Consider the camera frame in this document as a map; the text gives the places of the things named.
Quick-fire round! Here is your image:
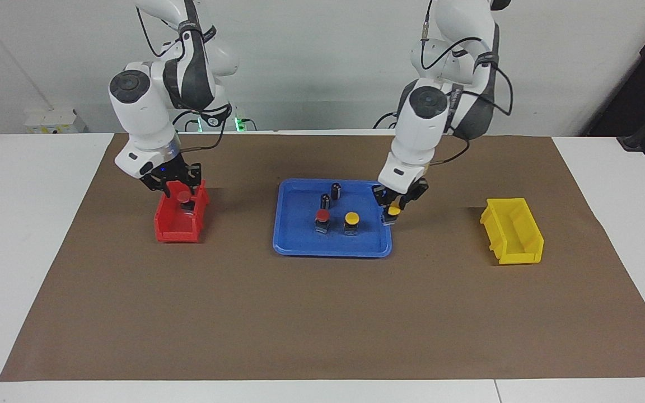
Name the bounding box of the yellow plastic bin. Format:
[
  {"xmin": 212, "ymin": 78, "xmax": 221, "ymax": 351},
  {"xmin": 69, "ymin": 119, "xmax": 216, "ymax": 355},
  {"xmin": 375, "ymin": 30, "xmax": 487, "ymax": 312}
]
[{"xmin": 479, "ymin": 198, "xmax": 545, "ymax": 265}]

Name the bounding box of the black right base cable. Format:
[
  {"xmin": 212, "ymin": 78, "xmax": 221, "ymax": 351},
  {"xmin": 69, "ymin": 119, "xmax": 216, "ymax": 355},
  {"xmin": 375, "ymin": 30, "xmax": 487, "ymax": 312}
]
[{"xmin": 170, "ymin": 109, "xmax": 201, "ymax": 133}]

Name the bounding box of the blue plastic tray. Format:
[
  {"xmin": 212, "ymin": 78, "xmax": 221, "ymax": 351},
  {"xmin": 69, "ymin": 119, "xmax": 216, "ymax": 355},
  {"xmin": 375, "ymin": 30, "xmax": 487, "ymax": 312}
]
[{"xmin": 272, "ymin": 178, "xmax": 393, "ymax": 258}]

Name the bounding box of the red plastic bin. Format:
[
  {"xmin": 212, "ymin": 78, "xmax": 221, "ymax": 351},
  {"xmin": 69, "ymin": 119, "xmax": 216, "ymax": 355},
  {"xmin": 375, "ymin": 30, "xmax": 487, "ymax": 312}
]
[{"xmin": 153, "ymin": 179, "xmax": 210, "ymax": 243}]

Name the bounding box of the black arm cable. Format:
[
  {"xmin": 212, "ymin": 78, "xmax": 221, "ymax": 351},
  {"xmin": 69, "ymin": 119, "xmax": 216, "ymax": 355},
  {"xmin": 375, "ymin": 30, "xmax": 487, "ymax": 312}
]
[
  {"xmin": 420, "ymin": 0, "xmax": 515, "ymax": 166},
  {"xmin": 135, "ymin": 6, "xmax": 233, "ymax": 154}
]

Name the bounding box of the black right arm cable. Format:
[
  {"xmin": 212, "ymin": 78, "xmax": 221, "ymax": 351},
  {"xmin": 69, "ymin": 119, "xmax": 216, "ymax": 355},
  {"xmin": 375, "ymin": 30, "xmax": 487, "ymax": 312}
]
[{"xmin": 135, "ymin": 6, "xmax": 233, "ymax": 154}]

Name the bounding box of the brown paper table mat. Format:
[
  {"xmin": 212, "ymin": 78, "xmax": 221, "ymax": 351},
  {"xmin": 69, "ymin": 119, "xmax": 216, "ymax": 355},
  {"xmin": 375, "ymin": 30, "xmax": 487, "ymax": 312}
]
[{"xmin": 0, "ymin": 133, "xmax": 645, "ymax": 382}]

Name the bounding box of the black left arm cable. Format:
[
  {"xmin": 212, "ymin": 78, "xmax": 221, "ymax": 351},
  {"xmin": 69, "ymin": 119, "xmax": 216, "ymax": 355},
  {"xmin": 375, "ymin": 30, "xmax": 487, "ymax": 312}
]
[{"xmin": 420, "ymin": 0, "xmax": 515, "ymax": 166}]

